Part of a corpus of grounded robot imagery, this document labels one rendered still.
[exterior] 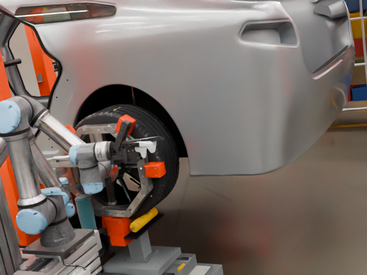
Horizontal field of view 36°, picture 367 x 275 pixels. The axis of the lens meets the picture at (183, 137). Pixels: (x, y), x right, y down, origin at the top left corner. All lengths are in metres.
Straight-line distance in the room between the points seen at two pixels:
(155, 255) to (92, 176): 1.50
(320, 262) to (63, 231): 1.82
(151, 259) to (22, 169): 1.49
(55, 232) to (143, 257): 1.18
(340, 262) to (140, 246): 1.24
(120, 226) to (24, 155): 1.20
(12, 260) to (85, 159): 0.60
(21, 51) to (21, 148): 6.32
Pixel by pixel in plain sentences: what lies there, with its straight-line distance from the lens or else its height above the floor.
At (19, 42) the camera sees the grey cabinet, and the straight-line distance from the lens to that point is 8.52.
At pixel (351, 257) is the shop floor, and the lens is 3.75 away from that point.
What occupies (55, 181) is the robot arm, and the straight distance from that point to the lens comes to 2.72.
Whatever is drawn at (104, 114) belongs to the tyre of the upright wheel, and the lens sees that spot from 3.22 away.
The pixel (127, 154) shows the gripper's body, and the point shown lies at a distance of 2.10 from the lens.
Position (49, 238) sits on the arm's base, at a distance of 2.46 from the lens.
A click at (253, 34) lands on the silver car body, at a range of 3.05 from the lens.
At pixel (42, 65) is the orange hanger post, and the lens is 6.52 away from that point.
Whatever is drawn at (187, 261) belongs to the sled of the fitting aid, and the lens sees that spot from 3.56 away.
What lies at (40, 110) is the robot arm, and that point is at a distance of 2.32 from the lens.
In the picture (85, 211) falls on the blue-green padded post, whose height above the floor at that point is 0.66.
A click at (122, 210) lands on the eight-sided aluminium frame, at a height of 0.62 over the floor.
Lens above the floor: 1.72
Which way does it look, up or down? 14 degrees down
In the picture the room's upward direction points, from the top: 10 degrees counter-clockwise
